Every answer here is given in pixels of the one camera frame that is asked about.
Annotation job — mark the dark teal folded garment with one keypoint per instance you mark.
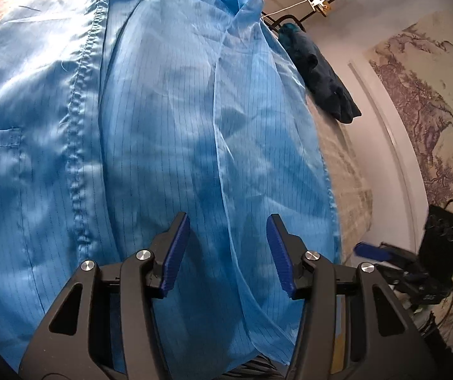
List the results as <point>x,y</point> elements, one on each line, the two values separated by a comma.
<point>321,79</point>

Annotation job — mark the black white striped cloth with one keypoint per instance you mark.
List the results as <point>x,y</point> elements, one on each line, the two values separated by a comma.
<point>258,370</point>

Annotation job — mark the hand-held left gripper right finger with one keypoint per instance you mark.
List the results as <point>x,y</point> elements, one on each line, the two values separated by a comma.
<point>279,253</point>

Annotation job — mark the beige plaid blanket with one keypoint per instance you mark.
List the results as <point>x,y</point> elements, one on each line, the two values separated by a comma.
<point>345,158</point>

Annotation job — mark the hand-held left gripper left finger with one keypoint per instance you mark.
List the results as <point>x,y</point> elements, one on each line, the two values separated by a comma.
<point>175,253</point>

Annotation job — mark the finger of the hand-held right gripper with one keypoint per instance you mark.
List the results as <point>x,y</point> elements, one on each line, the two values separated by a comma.
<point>400,275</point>
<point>368,250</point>

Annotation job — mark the landscape wall painting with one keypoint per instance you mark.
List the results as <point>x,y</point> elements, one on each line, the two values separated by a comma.
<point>428,107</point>

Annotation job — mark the black speaker box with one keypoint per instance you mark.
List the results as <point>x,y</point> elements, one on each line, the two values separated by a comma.
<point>444,233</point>

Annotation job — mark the blue jacket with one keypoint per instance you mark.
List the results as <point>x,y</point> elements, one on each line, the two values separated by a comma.
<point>151,126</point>

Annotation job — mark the black tubular metal frame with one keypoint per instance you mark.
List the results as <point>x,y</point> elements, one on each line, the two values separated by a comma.
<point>285,17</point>

